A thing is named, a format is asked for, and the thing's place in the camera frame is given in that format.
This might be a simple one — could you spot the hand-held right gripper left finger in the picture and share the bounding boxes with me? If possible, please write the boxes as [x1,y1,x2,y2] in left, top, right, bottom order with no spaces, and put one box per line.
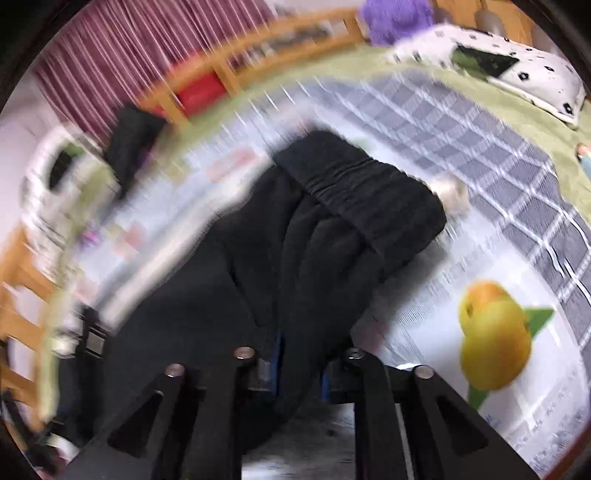
[69,330,283,480]

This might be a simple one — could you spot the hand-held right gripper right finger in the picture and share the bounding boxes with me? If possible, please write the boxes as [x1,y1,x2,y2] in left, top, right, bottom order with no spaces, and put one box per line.
[323,347,541,480]

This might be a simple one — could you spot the black pants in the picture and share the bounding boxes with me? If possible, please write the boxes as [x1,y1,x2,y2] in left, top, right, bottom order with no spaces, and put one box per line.
[60,130,469,462]

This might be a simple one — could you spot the folded white floral quilt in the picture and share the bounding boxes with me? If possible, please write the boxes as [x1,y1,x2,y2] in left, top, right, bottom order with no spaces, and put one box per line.
[23,129,121,287]

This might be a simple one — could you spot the fruit print plastic tablecloth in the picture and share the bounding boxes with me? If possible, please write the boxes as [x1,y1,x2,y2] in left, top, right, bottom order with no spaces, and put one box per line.
[60,78,591,480]

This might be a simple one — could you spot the black clothes pile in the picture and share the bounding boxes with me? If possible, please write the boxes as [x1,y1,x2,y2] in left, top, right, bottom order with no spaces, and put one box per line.
[105,105,169,197]

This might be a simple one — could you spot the grey plaid sheet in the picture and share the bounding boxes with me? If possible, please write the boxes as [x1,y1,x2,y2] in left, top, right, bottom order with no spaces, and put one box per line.
[295,74,591,342]

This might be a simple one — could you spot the red chair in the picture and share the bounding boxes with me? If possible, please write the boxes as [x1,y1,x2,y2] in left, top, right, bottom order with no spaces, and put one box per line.
[178,74,232,112]

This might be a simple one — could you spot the maroon striped curtain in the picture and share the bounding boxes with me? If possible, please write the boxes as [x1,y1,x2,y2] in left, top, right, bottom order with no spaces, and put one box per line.
[34,0,278,139]

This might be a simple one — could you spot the small blue toy figure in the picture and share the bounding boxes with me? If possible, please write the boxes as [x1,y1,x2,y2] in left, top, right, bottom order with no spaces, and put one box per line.
[575,143,591,181]

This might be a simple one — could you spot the green blanket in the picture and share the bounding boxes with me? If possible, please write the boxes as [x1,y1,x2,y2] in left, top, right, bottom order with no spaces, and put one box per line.
[37,44,591,416]

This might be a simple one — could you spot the white floral pillow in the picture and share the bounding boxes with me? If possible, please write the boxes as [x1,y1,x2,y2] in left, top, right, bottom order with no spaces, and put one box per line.
[388,25,587,127]

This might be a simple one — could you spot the purple plush toy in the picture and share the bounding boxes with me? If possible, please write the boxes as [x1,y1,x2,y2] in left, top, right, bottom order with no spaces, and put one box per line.
[360,0,435,44]

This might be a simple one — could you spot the wooden bed frame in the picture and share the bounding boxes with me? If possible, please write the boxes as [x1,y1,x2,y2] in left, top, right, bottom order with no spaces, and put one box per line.
[0,0,536,416]

